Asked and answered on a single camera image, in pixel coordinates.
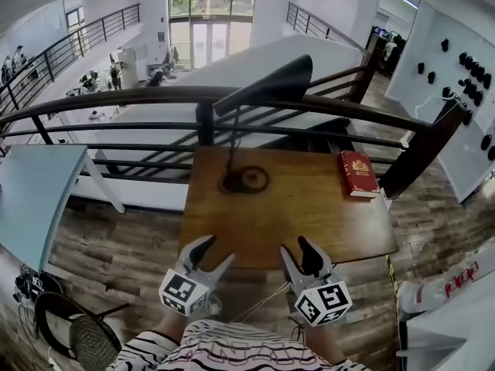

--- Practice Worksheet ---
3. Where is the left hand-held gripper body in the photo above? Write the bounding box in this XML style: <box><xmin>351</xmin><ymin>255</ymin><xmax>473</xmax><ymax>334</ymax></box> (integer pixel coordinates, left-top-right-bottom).
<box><xmin>158</xmin><ymin>258</ymin><xmax>224</xmax><ymax>318</ymax></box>

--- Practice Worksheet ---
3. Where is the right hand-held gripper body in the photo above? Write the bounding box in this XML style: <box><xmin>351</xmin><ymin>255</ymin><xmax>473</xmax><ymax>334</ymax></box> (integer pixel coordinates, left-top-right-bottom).
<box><xmin>285</xmin><ymin>264</ymin><xmax>353</xmax><ymax>328</ymax></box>

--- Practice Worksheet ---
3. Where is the black desk lamp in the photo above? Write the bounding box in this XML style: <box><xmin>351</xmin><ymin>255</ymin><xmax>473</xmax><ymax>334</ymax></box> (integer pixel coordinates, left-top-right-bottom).
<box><xmin>213</xmin><ymin>54</ymin><xmax>313</xmax><ymax>196</ymax></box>

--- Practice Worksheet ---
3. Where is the person's right forearm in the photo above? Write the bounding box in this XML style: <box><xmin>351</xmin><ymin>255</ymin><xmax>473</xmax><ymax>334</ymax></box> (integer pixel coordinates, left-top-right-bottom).
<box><xmin>304</xmin><ymin>321</ymin><xmax>345</xmax><ymax>366</ymax></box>

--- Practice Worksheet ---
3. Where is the person's left forearm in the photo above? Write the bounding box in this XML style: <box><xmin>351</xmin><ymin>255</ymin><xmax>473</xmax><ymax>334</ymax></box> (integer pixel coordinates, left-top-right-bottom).
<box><xmin>153</xmin><ymin>311</ymin><xmax>190</xmax><ymax>345</ymax></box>

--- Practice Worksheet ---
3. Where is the black and white striped shirt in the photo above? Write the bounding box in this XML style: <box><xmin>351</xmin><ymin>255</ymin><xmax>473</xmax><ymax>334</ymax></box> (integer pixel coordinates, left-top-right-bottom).
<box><xmin>114</xmin><ymin>318</ymin><xmax>372</xmax><ymax>371</ymax></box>

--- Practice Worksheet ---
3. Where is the red hardcover book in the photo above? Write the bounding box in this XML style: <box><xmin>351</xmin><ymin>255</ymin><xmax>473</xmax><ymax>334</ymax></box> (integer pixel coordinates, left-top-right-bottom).
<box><xmin>339</xmin><ymin>149</ymin><xmax>381</xmax><ymax>199</ymax></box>

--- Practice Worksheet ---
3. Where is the black mesh chair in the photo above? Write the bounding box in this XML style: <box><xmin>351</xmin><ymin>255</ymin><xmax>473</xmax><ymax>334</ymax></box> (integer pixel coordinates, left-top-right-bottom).
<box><xmin>34</xmin><ymin>291</ymin><xmax>131</xmax><ymax>371</ymax></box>

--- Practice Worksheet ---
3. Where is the pack of clear bottles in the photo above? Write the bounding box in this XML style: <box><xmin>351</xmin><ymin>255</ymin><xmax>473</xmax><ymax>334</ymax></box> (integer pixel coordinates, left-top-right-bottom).
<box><xmin>396</xmin><ymin>241</ymin><xmax>495</xmax><ymax>324</ymax></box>

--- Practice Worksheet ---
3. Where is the white table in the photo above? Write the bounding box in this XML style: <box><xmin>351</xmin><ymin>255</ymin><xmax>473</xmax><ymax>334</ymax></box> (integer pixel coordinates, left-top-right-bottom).
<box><xmin>396</xmin><ymin>311</ymin><xmax>495</xmax><ymax>371</ymax></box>

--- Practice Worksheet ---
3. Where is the dark curved balcony railing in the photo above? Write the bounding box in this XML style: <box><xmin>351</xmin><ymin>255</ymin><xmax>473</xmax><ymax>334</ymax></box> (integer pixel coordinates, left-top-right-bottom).
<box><xmin>0</xmin><ymin>85</ymin><xmax>438</xmax><ymax>192</ymax></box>

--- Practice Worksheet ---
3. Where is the light blue table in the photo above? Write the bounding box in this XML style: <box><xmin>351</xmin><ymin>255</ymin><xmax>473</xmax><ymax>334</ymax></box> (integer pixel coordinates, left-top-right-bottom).
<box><xmin>0</xmin><ymin>144</ymin><xmax>127</xmax><ymax>274</ymax></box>

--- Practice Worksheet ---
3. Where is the white cabinet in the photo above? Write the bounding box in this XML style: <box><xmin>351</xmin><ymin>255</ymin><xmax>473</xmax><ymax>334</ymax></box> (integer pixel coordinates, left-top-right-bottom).
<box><xmin>118</xmin><ymin>48</ymin><xmax>137</xmax><ymax>90</ymax></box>

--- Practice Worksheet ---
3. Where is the glass entrance door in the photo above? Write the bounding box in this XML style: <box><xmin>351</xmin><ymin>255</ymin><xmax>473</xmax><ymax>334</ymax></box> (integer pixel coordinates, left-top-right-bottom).
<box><xmin>169</xmin><ymin>19</ymin><xmax>254</xmax><ymax>71</ymax></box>

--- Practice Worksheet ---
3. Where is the short black mezzanine railing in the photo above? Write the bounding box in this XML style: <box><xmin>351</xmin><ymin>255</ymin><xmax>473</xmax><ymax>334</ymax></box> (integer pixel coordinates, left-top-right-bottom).
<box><xmin>286</xmin><ymin>1</ymin><xmax>368</xmax><ymax>52</ymax></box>

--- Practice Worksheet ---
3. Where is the long black mezzanine railing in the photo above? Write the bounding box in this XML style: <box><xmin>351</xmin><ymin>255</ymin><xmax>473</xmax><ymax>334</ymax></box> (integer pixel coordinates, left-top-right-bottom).
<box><xmin>0</xmin><ymin>2</ymin><xmax>141</xmax><ymax>117</ymax></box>

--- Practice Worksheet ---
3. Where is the group of black board items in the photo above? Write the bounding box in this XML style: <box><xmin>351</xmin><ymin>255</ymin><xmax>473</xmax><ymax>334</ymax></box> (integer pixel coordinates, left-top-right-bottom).
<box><xmin>416</xmin><ymin>38</ymin><xmax>495</xmax><ymax>152</ymax></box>

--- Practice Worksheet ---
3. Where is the thin dark cable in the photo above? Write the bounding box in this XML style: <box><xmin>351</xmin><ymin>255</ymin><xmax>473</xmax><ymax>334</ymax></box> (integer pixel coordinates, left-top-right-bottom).
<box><xmin>288</xmin><ymin>315</ymin><xmax>309</xmax><ymax>342</ymax></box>

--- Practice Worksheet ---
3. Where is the thin white cable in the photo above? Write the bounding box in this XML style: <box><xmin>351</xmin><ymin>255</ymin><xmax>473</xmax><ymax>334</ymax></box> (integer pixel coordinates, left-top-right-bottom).
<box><xmin>230</xmin><ymin>281</ymin><xmax>290</xmax><ymax>323</ymax></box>

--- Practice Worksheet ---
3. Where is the tangle of cables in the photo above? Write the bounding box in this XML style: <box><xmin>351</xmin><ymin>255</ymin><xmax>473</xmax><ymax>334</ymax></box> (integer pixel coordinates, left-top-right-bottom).
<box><xmin>13</xmin><ymin>264</ymin><xmax>51</xmax><ymax>339</ymax></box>

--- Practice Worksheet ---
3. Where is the brown wooden railing post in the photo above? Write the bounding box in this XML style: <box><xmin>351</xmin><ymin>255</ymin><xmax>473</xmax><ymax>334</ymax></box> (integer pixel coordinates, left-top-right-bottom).
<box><xmin>350</xmin><ymin>36</ymin><xmax>383</xmax><ymax>106</ymax></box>
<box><xmin>381</xmin><ymin>100</ymin><xmax>467</xmax><ymax>200</ymax></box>

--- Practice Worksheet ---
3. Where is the white charger cable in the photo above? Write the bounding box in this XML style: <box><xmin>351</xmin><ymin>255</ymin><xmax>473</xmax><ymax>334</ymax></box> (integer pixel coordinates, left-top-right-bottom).
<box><xmin>414</xmin><ymin>93</ymin><xmax>461</xmax><ymax>120</ymax></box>

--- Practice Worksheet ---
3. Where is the white wall board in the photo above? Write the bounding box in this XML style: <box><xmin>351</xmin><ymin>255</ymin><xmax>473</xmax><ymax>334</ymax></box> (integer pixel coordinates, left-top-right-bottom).
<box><xmin>384</xmin><ymin>0</ymin><xmax>495</xmax><ymax>204</ymax></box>

